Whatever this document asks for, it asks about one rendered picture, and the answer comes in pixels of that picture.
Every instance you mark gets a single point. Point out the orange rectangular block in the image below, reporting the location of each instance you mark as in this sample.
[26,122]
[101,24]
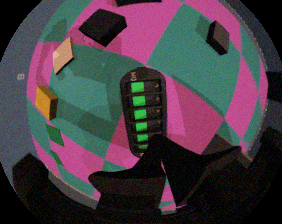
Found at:
[46,101]

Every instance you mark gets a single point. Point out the beige flat block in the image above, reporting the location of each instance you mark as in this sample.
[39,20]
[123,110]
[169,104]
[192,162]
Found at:
[63,55]

